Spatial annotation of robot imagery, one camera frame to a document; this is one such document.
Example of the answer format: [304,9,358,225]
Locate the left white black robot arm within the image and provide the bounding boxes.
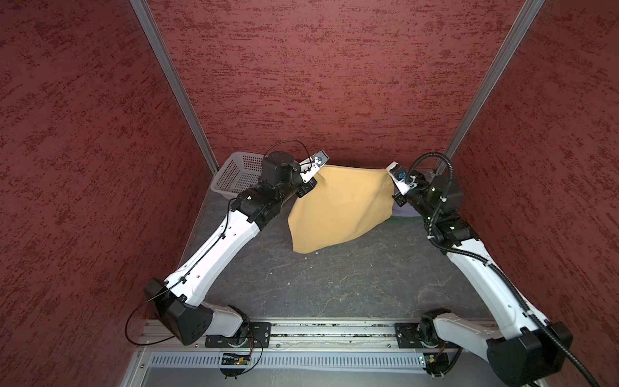
[144,151,329,346]

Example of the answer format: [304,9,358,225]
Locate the left aluminium corner post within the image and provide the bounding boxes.
[130,0,219,175]

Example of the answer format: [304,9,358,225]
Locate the lavender skirt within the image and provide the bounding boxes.
[392,203,421,218]

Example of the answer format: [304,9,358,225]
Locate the right small circuit board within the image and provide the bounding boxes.
[424,353,451,377]

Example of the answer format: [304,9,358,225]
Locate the aluminium front rail frame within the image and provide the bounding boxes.
[121,319,502,386]

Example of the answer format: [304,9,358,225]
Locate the left small circuit board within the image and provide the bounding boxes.
[221,352,252,367]

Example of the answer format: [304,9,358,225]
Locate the right aluminium corner post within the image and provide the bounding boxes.
[444,0,545,161]

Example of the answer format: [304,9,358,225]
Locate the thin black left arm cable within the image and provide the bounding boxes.
[124,139,315,348]

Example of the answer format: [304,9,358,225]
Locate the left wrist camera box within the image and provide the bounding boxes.
[300,150,330,183]

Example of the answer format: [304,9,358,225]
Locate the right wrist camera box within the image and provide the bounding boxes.
[385,162,418,195]

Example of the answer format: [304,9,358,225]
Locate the small circuit board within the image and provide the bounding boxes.
[221,352,252,367]
[424,353,451,377]

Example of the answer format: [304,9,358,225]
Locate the yellow skirt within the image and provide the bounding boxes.
[288,165,394,254]

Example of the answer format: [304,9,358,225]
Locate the aluminium corner post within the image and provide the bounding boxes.
[130,0,219,175]
[444,0,545,161]

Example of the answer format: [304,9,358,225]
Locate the black corrugated cable conduit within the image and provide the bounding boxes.
[405,152,601,387]

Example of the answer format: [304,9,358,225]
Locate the white plastic laundry basket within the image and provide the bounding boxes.
[210,152,264,199]

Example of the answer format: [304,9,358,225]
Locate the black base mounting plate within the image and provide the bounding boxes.
[205,322,272,349]
[394,322,458,350]

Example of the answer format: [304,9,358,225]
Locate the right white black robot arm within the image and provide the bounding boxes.
[388,164,573,386]

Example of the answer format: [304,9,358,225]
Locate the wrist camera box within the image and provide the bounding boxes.
[385,162,418,195]
[300,150,330,183]

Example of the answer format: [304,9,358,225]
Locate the green skirt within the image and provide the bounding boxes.
[388,216,424,223]

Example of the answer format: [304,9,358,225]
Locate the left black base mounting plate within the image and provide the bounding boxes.
[205,322,272,349]

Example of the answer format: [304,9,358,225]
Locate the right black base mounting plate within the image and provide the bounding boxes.
[394,322,458,350]

